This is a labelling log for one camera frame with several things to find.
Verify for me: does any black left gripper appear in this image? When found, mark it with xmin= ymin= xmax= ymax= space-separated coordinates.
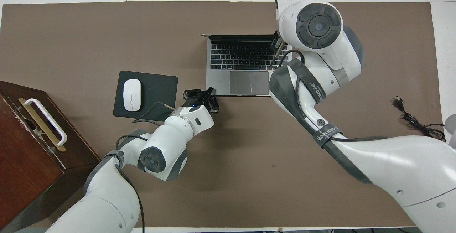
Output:
xmin=183 ymin=87 xmax=219 ymax=114

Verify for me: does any silver laptop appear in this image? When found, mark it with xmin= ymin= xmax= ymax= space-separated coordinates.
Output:
xmin=201 ymin=33 xmax=293 ymax=97

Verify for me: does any black mouse pad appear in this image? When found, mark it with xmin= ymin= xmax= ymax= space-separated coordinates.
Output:
xmin=113 ymin=70 xmax=178 ymax=121

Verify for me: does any white computer mouse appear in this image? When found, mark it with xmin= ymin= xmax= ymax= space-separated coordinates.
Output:
xmin=123 ymin=79 xmax=142 ymax=112

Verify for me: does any brown table mat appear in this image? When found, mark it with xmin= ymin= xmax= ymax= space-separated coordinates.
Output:
xmin=0 ymin=1 xmax=454 ymax=229

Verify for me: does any dark wooden box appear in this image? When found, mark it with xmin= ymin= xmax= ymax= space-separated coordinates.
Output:
xmin=0 ymin=81 xmax=105 ymax=233

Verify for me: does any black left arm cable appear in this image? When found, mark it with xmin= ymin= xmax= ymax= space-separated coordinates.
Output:
xmin=115 ymin=101 xmax=177 ymax=233

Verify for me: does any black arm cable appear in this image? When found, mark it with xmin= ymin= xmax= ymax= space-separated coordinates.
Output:
xmin=115 ymin=101 xmax=177 ymax=233
xmin=271 ymin=50 xmax=389 ymax=143

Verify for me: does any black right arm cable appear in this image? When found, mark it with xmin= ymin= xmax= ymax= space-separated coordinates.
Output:
xmin=271 ymin=50 xmax=389 ymax=143

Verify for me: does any white box handle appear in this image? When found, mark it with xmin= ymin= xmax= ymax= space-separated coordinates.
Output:
xmin=24 ymin=98 xmax=68 ymax=146

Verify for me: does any black lamp power cord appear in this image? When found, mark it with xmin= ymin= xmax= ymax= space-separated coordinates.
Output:
xmin=393 ymin=96 xmax=447 ymax=143

